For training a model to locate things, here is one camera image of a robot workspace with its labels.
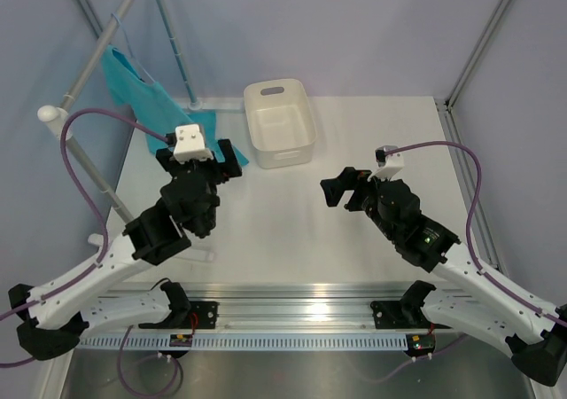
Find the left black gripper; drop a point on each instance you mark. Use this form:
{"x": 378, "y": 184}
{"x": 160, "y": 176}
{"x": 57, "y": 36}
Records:
{"x": 230, "y": 167}

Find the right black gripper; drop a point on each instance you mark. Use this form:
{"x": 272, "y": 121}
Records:
{"x": 334, "y": 188}

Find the turquoise t shirt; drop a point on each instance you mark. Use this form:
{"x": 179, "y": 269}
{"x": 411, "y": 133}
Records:
{"x": 151, "y": 104}

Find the light blue wire hanger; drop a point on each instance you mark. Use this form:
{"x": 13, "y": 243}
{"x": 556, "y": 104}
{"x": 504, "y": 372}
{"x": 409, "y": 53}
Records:
{"x": 130, "y": 47}

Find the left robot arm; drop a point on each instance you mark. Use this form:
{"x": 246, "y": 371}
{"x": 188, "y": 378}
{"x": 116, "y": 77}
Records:
{"x": 57, "y": 315}

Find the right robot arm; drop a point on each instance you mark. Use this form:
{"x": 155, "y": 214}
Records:
{"x": 528, "y": 330}

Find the white plastic bin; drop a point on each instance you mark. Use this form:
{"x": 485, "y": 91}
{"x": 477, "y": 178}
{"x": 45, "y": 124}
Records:
{"x": 280, "y": 121}

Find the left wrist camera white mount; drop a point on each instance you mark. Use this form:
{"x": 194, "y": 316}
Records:
{"x": 190, "y": 144}

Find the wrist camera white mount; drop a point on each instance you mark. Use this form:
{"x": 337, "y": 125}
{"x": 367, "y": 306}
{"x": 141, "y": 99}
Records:
{"x": 190, "y": 144}
{"x": 389, "y": 163}

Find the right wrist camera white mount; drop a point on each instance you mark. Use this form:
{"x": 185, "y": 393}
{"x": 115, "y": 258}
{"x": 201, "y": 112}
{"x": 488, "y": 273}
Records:
{"x": 389, "y": 163}

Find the aluminium mounting rail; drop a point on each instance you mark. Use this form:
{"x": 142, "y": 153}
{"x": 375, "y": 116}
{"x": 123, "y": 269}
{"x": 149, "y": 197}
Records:
{"x": 256, "y": 307}

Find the white slotted cable duct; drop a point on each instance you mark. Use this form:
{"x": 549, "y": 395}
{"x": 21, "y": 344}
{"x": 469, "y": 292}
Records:
{"x": 140, "y": 341}

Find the aluminium frame post left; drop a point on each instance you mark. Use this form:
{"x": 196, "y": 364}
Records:
{"x": 87, "y": 10}

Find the aluminium frame post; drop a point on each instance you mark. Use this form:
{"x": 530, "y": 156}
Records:
{"x": 87, "y": 10}
{"x": 479, "y": 50}

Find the aluminium frame post right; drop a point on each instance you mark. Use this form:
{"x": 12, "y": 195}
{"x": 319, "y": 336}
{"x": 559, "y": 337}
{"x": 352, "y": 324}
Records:
{"x": 479, "y": 50}

